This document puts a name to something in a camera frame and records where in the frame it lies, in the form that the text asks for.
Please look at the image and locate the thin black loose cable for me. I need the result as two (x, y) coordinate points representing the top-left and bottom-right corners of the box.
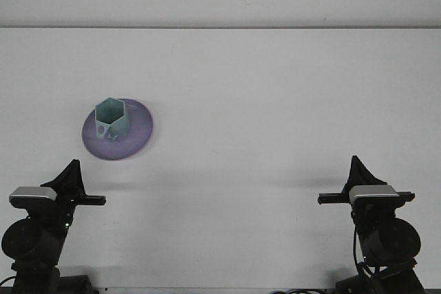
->
(271, 288), (330, 294)

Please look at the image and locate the pale purple round plate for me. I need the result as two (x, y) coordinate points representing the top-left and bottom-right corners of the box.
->
(81, 98), (155, 161)

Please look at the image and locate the pale blue hexagonal cup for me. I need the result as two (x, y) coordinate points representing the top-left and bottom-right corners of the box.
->
(94, 96), (132, 143)

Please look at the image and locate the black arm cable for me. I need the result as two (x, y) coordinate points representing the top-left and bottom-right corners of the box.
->
(351, 227), (373, 278)

